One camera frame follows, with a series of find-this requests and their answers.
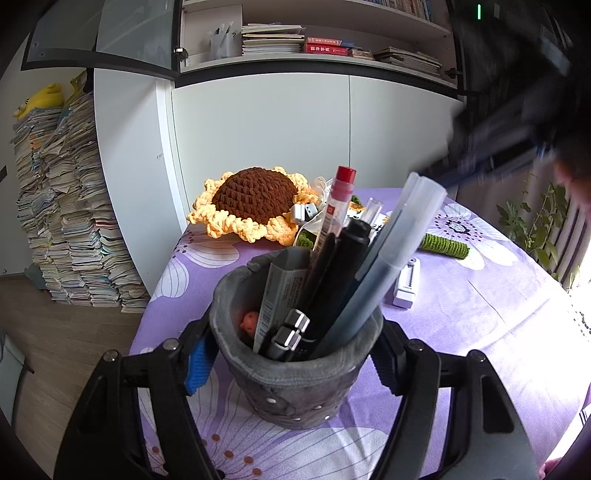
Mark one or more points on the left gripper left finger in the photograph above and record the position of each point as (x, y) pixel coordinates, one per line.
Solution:
(199, 365)

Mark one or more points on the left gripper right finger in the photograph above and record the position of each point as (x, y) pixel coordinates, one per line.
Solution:
(386, 357)

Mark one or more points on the grey felt pen holder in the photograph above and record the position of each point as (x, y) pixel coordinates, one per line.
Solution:
(295, 391)

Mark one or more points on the black marker pen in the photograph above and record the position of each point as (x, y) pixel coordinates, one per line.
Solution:
(320, 303)

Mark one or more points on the blue pen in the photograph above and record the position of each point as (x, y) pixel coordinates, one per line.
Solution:
(390, 252)

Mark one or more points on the red gel pen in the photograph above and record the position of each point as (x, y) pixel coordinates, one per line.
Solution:
(340, 192)

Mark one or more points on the pink patterned pen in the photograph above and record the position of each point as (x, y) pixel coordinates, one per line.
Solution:
(371, 216)

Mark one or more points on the purple floral tablecloth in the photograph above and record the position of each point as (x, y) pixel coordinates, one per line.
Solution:
(437, 349)

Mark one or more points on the white bookshelf cabinet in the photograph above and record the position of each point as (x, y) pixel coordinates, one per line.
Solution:
(159, 139)

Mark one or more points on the pile of stacked books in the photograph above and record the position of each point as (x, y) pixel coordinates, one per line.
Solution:
(64, 207)

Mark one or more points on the green potted plant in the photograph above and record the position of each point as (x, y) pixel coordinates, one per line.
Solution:
(536, 219)

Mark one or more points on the crochet sunflower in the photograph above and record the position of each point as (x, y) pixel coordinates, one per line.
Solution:
(253, 203)

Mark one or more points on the red book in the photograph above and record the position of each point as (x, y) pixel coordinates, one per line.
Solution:
(325, 49)

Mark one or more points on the clear pen cup on shelf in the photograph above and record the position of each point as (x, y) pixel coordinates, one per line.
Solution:
(222, 42)

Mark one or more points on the yellow plush toy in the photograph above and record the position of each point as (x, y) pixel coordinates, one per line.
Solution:
(50, 96)

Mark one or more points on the left glass cabinet door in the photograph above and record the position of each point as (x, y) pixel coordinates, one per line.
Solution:
(136, 36)

